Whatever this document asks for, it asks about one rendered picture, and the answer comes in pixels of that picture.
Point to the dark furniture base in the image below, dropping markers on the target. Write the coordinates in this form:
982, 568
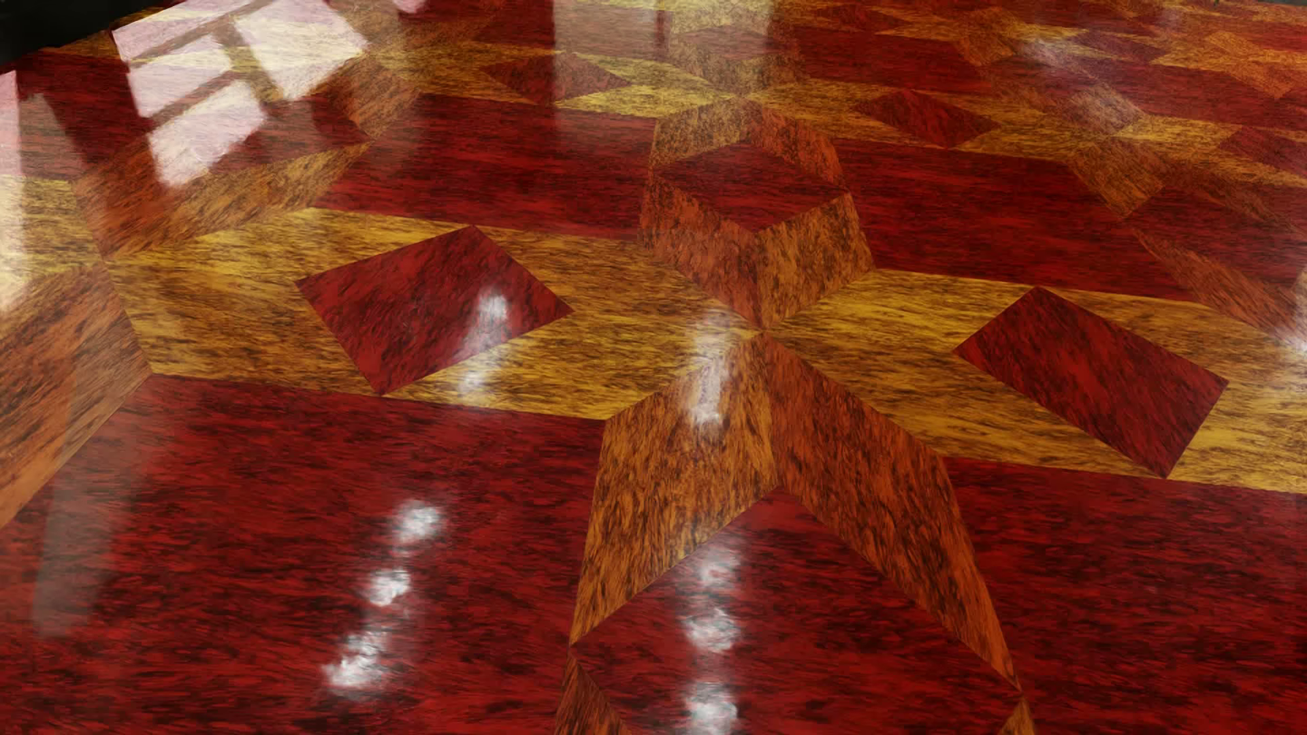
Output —
41, 20

